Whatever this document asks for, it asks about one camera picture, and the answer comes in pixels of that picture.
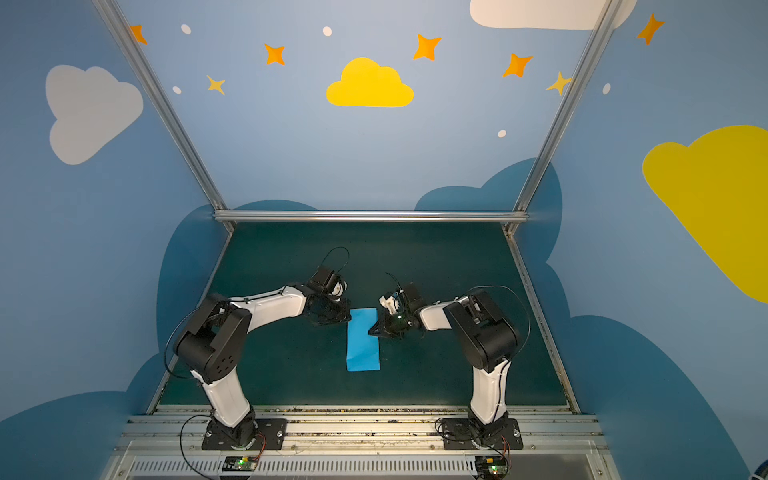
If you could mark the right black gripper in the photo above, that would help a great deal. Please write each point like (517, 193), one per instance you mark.
(392, 322)

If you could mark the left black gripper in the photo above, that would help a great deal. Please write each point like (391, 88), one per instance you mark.
(330, 308)

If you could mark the blue square paper sheet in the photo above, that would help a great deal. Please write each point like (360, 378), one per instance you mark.
(363, 352)

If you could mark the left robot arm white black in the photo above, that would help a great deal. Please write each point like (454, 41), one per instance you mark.
(212, 344)

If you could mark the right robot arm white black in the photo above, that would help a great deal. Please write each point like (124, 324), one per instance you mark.
(488, 338)

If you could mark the back horizontal aluminium bar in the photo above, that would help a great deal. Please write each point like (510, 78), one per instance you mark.
(368, 216)

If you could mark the right green circuit board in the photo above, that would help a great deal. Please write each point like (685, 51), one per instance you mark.
(491, 467)

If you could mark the green circuit board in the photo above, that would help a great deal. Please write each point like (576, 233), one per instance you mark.
(491, 467)
(240, 464)

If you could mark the left green circuit board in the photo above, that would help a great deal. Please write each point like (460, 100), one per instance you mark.
(240, 464)

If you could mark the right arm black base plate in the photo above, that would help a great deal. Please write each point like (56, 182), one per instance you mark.
(470, 434)

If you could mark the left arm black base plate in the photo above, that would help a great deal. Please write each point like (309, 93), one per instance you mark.
(251, 434)

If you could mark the right slanted aluminium post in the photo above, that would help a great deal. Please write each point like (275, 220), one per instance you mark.
(591, 55)

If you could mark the slanted aluminium post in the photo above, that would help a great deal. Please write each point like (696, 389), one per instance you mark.
(115, 21)
(591, 55)

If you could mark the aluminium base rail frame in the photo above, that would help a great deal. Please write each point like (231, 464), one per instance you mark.
(356, 442)

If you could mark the left slanted aluminium post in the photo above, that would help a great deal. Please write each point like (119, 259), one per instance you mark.
(115, 21)

